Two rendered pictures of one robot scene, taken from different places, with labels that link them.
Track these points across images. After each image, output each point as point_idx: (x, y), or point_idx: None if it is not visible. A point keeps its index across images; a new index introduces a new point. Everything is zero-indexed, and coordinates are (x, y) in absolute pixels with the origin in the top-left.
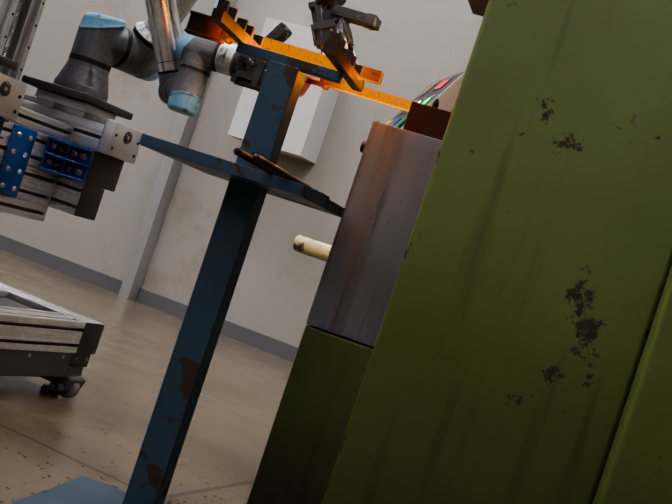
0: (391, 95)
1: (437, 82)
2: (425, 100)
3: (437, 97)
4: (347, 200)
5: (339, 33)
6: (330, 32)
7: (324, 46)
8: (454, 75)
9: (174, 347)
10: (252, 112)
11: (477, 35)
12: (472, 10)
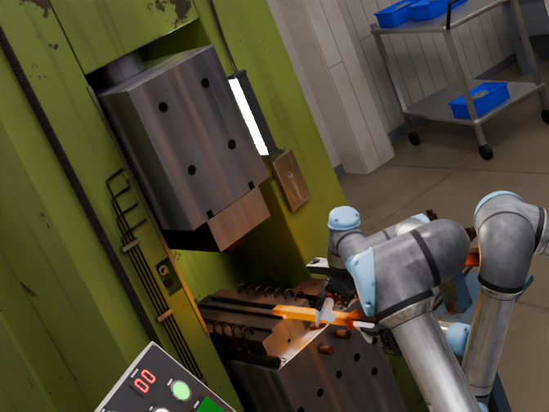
0: (312, 308)
1: (108, 409)
2: (176, 391)
3: (186, 369)
4: (380, 343)
5: (427, 209)
6: (431, 209)
7: (436, 216)
8: (138, 364)
9: (505, 394)
10: (461, 273)
11: (347, 204)
12: (228, 246)
